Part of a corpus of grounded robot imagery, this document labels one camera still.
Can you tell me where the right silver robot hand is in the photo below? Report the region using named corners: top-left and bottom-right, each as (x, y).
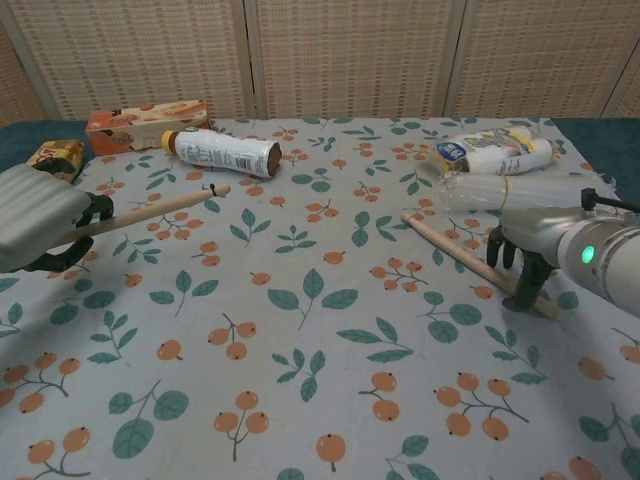
top-left (487, 207), bottom-right (577, 312)

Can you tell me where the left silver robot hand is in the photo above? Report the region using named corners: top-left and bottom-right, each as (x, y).
top-left (0, 162), bottom-right (115, 274)

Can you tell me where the wooden stick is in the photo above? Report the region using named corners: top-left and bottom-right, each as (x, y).
top-left (401, 210), bottom-right (562, 319)
top-left (49, 183), bottom-right (231, 249)

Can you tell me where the clear bag of straws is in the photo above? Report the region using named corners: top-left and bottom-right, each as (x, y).
top-left (437, 172), bottom-right (619, 217)

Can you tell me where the gold foil snack packet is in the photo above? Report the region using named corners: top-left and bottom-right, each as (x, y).
top-left (24, 138), bottom-right (85, 184)

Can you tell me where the white wrapped snack package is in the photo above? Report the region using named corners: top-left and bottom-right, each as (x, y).
top-left (433, 137), bottom-right (554, 176)

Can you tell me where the white bottle in plastic wrap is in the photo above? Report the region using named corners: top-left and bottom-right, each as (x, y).
top-left (479, 125), bottom-right (545, 151)

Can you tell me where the orange biscuit box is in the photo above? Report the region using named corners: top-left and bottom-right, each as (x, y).
top-left (87, 99), bottom-right (210, 156)

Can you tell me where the chocolate milk bottle yellow cap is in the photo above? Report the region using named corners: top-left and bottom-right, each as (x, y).
top-left (159, 127), bottom-right (285, 179)

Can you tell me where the leaf and berry print tablecloth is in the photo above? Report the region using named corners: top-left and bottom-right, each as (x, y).
top-left (0, 117), bottom-right (640, 480)

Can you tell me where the woven folding screen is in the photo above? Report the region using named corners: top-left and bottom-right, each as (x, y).
top-left (0, 0), bottom-right (640, 124)

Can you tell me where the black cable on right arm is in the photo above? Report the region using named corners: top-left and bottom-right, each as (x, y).
top-left (579, 187), bottom-right (640, 217)

